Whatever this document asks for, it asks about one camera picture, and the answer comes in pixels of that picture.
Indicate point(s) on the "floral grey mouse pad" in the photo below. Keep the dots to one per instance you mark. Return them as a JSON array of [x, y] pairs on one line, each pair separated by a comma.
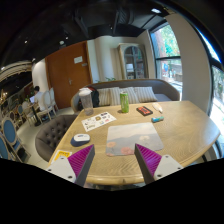
[[121, 139]]

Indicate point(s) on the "grey tufted armchair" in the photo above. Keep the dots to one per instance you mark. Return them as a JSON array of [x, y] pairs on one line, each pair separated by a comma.
[[50, 135]]

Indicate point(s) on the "striped cushion middle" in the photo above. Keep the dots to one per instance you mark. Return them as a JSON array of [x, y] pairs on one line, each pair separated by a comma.
[[115, 95]]

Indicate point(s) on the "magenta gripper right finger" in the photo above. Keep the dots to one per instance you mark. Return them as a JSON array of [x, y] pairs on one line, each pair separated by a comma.
[[154, 166]]

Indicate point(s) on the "clear plastic shaker bottle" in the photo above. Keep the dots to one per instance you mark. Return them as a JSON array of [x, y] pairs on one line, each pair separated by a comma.
[[86, 100]]

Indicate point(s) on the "seated person white shirt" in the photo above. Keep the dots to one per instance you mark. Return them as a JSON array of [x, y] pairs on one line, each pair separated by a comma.
[[38, 98]]

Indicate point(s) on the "large window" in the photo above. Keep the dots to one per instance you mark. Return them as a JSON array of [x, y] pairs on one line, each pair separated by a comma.
[[167, 56]]

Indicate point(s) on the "grey curved sofa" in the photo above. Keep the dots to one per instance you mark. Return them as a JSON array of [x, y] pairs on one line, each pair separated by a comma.
[[162, 90]]

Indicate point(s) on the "teal small case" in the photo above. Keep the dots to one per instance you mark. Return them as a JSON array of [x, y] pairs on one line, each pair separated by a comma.
[[157, 119]]

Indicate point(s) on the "blue upholstered chair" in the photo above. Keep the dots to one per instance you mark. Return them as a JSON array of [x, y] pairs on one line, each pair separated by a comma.
[[10, 134]]

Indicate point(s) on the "yellow card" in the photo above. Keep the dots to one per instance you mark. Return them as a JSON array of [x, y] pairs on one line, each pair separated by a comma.
[[61, 153]]

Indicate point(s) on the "glass display cabinet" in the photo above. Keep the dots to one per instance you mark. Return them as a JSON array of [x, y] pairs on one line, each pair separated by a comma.
[[133, 61]]

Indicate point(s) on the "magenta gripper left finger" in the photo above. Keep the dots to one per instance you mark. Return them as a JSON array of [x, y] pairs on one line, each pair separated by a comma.
[[75, 167]]

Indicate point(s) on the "cream white small object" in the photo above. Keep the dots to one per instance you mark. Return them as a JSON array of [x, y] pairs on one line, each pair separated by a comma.
[[157, 107]]

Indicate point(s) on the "black and red card box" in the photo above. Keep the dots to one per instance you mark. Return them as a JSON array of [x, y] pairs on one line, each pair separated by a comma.
[[144, 111]]

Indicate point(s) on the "green drink can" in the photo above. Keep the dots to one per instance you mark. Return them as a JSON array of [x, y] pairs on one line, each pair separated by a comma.
[[124, 102]]

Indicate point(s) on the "orange wooden door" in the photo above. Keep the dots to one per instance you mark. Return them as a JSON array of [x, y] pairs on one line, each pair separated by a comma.
[[68, 71]]

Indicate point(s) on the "striped cushion right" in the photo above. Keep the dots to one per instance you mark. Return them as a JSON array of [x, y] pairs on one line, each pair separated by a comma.
[[145, 94]]

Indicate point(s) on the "white sticker sheet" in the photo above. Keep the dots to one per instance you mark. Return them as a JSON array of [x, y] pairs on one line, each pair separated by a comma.
[[97, 121]]

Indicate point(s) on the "white dining chair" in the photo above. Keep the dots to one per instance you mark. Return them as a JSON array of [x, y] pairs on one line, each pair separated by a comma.
[[48, 107]]

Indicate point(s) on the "striped cushion left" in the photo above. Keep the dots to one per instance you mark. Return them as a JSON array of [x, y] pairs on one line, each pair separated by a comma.
[[104, 97]]

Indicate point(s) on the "striped cushion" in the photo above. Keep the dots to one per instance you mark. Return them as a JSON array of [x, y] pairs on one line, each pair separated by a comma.
[[145, 94], [104, 97], [115, 95]]

